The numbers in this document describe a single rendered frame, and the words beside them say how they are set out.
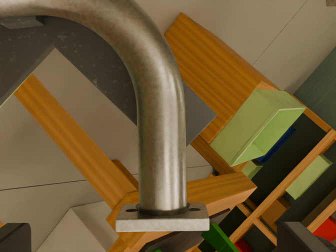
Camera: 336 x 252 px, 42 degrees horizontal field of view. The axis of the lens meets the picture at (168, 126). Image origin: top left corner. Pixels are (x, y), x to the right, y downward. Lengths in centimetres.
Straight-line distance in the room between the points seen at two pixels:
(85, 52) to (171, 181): 11
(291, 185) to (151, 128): 555
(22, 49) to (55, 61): 178
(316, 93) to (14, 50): 605
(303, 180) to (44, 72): 422
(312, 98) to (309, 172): 111
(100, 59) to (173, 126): 8
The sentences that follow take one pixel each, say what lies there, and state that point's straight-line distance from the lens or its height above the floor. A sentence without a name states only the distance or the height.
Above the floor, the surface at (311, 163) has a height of 85.
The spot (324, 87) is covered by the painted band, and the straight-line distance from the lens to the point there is 631.
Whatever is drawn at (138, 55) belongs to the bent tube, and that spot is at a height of 111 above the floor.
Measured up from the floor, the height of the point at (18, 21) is 103.
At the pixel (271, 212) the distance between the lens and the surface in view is 590.
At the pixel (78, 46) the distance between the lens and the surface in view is 32.
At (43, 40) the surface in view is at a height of 103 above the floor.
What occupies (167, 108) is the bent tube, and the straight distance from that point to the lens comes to 26.
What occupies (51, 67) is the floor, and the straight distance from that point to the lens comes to 212.
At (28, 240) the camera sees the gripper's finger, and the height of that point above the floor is 118.
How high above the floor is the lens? 124
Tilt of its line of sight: 20 degrees down
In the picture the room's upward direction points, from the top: 135 degrees clockwise
